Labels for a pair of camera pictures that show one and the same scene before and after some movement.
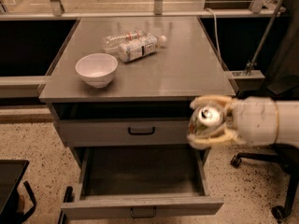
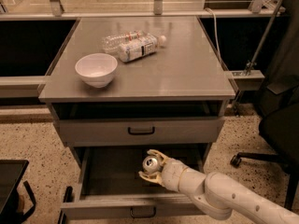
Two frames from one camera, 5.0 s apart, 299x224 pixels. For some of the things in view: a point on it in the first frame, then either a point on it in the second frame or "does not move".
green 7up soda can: (206, 119) to (149, 163)
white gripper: (256, 120) to (171, 174)
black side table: (11, 174) does not move
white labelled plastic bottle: (135, 49) does not move
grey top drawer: (125, 133) does not move
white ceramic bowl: (97, 69) does not move
